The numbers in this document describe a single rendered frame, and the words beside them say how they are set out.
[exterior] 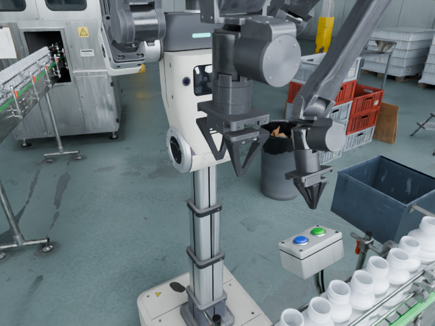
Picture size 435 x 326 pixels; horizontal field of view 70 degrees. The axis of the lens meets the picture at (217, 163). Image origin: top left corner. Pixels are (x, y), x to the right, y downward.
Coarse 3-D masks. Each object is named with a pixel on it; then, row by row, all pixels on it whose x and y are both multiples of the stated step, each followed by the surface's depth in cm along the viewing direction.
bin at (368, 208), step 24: (360, 168) 147; (384, 168) 153; (408, 168) 142; (336, 192) 143; (360, 192) 132; (384, 192) 156; (408, 192) 145; (432, 192) 124; (360, 216) 135; (384, 216) 125; (408, 216) 122; (432, 216) 113; (384, 240) 128
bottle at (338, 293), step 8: (336, 280) 58; (328, 288) 58; (336, 288) 59; (344, 288) 58; (320, 296) 60; (328, 296) 57; (336, 296) 56; (344, 296) 55; (336, 304) 57; (344, 304) 57; (336, 312) 57; (344, 312) 57; (336, 320) 57; (344, 320) 57
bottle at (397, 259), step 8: (392, 248) 66; (392, 256) 64; (400, 256) 66; (408, 256) 64; (392, 264) 64; (400, 264) 63; (392, 272) 65; (400, 272) 64; (408, 272) 66; (392, 280) 64; (400, 280) 64; (392, 288) 65; (400, 296) 67; (384, 304) 68; (392, 304) 67; (384, 312) 69
